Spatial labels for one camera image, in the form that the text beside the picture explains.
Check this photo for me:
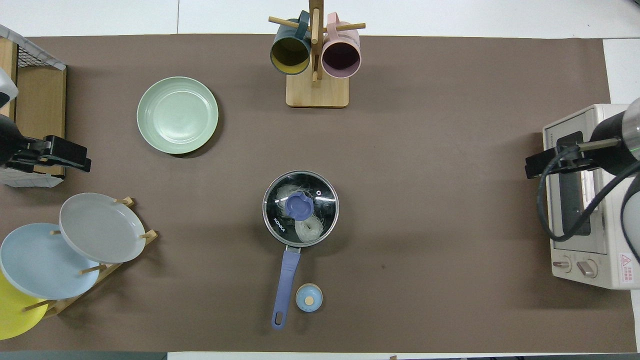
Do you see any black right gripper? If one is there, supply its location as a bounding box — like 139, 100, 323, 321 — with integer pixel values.
524, 144, 589, 180

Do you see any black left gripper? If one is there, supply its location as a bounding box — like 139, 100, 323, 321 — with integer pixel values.
7, 135, 93, 174

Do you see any glass lid blue knob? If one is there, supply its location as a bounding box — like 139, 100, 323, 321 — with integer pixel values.
262, 170, 340, 248

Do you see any white vermicelli bundle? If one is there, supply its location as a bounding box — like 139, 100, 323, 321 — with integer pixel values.
274, 182, 329, 245

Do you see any grey plate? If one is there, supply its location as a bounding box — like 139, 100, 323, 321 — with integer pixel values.
59, 192, 147, 264

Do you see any green plate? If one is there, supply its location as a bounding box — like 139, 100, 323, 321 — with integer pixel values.
136, 76, 219, 155

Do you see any wooden plate rack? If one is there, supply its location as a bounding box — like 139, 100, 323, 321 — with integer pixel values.
22, 196, 159, 319

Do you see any light blue plate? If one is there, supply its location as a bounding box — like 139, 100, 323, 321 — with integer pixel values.
0, 222, 101, 301

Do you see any yellow plate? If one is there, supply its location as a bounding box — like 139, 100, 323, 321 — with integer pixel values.
0, 270, 49, 341

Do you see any white patterned cloth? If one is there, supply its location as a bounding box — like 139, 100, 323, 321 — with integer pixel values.
0, 166, 65, 189

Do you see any wooden shelf unit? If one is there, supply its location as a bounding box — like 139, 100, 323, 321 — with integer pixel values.
0, 37, 67, 178

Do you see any brown table mat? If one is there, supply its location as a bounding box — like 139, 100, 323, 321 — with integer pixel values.
0, 34, 637, 354

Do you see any beige toaster oven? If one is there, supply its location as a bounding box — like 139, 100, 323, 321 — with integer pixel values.
543, 103, 640, 291

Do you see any pink mug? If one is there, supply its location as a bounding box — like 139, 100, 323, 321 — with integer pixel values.
321, 12, 362, 79

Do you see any dark teal mug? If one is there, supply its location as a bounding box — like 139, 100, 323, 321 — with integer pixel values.
270, 11, 312, 76

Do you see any wooden mug tree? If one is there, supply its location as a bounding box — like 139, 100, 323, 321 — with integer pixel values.
268, 0, 367, 109

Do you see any small blue jar wooden knob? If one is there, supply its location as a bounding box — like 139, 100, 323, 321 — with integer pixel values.
295, 283, 324, 313

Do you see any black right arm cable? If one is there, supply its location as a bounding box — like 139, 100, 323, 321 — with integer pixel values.
537, 144, 640, 243

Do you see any black wire basket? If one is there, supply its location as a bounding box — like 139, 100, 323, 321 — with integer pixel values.
0, 24, 67, 71

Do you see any black saucepan purple handle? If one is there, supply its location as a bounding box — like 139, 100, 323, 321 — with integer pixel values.
261, 170, 340, 331

